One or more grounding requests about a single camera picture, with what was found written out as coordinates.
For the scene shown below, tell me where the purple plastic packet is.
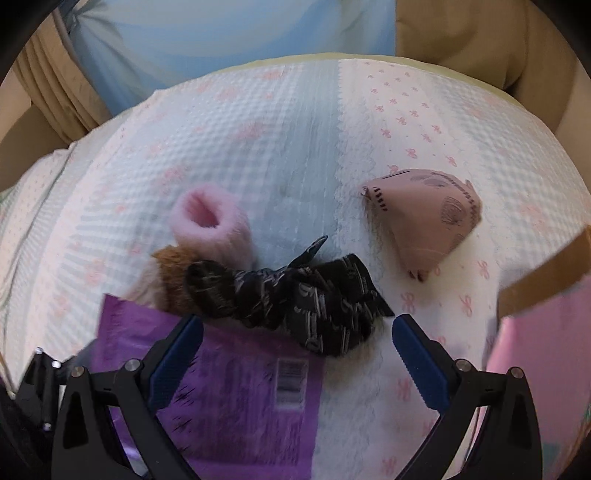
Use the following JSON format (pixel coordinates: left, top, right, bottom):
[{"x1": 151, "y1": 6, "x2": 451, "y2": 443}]
[{"x1": 90, "y1": 293, "x2": 326, "y2": 480}]

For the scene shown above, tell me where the pink face mask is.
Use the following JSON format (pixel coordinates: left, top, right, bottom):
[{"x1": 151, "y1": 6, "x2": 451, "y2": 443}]
[{"x1": 361, "y1": 169, "x2": 483, "y2": 282}]

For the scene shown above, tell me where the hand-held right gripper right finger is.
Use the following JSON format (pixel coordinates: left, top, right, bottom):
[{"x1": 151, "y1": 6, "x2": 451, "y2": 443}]
[{"x1": 392, "y1": 314, "x2": 544, "y2": 480}]

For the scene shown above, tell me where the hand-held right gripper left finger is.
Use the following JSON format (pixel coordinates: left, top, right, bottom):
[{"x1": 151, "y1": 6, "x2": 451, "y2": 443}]
[{"x1": 52, "y1": 315, "x2": 204, "y2": 480}]

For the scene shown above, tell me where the beige cushion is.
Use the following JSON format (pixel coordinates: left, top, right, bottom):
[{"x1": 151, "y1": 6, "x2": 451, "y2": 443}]
[{"x1": 395, "y1": 0, "x2": 583, "y2": 95}]

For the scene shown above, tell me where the white floral quilted blanket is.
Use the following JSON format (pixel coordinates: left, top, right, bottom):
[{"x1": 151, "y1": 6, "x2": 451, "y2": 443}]
[{"x1": 0, "y1": 55, "x2": 591, "y2": 480}]

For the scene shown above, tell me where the blue printed headboard cloth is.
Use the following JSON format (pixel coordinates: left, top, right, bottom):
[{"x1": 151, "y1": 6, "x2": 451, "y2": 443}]
[{"x1": 55, "y1": 0, "x2": 399, "y2": 117}]

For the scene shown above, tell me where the black patterned scarf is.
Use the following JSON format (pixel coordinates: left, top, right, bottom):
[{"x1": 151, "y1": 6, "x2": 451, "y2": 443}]
[{"x1": 185, "y1": 235, "x2": 395, "y2": 357}]

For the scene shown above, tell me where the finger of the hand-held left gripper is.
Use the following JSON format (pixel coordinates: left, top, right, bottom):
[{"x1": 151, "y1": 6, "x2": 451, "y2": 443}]
[{"x1": 16, "y1": 348, "x2": 64, "y2": 435}]

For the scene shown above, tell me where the brown plush toy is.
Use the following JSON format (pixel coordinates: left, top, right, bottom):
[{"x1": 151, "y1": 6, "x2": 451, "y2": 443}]
[{"x1": 151, "y1": 246, "x2": 200, "y2": 318}]

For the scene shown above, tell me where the pink cardboard box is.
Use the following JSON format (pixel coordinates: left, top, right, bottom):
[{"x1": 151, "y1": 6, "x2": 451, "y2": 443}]
[{"x1": 482, "y1": 228, "x2": 591, "y2": 480}]

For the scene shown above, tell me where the pink fluffy sock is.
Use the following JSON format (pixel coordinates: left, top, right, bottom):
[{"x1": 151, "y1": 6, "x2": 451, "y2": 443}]
[{"x1": 170, "y1": 188, "x2": 254, "y2": 271}]

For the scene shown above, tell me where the beige curtain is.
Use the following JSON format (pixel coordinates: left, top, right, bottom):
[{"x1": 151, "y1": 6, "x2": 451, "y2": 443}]
[{"x1": 10, "y1": 18, "x2": 114, "y2": 145}]

